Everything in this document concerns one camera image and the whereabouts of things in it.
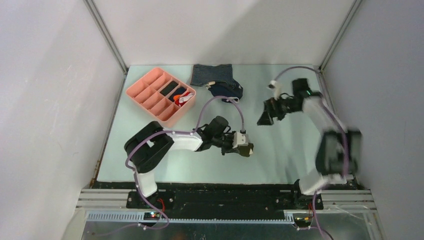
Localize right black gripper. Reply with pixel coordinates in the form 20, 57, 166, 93
257, 93, 300, 127

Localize olive green underwear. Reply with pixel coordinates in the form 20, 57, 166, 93
237, 142, 254, 157

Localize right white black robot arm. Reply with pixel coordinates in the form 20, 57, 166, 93
257, 78, 362, 209

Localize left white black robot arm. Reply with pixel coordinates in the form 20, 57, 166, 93
124, 116, 248, 208

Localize navy blue underwear white trim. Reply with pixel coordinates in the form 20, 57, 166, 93
207, 81, 244, 103

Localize grey striped folded underwear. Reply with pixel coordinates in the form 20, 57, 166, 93
189, 64, 235, 87

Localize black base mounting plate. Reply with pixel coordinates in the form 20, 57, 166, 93
147, 182, 324, 220

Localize red white rolled garment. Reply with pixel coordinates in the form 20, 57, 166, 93
172, 92, 195, 107

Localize navy rolled garment in tray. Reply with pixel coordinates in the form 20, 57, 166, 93
168, 86, 186, 102

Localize black rolled garment in tray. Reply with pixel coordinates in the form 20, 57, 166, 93
160, 80, 178, 96

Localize pink divided organizer tray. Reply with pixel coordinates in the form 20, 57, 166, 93
125, 67, 197, 128

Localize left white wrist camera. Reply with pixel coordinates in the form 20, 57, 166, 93
232, 131, 250, 149

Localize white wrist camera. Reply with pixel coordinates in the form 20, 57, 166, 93
232, 131, 250, 149
267, 80, 283, 100

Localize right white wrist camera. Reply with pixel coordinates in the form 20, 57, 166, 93
267, 80, 283, 100

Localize grey slotted cable duct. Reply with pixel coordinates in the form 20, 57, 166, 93
86, 211, 295, 225

